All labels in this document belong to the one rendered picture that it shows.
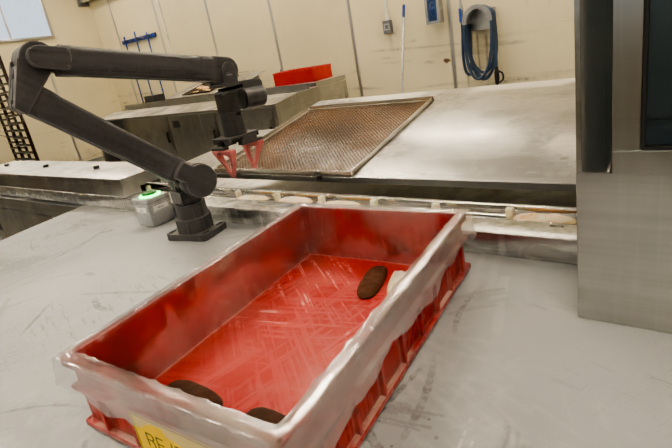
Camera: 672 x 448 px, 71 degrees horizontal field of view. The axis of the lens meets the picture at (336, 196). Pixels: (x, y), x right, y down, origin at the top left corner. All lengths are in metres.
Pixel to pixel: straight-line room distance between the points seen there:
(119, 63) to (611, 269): 0.92
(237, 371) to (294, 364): 0.07
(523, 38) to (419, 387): 4.23
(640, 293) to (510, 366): 0.17
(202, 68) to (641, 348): 0.95
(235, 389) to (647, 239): 0.50
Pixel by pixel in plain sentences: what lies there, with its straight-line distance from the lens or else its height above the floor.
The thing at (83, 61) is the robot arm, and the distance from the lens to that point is 1.05.
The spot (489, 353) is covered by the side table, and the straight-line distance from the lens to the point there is 0.61.
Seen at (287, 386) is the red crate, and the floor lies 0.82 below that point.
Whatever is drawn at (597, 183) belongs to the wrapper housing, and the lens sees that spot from 0.60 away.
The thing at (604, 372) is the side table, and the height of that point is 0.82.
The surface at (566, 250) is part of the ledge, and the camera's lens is 0.79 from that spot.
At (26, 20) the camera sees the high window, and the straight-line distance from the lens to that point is 8.68.
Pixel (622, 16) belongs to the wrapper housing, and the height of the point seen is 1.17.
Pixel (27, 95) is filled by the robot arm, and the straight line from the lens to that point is 1.01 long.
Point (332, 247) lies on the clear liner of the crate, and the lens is 0.86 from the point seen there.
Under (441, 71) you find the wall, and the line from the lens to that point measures 4.92.
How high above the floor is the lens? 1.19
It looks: 18 degrees down
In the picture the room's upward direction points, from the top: 10 degrees counter-clockwise
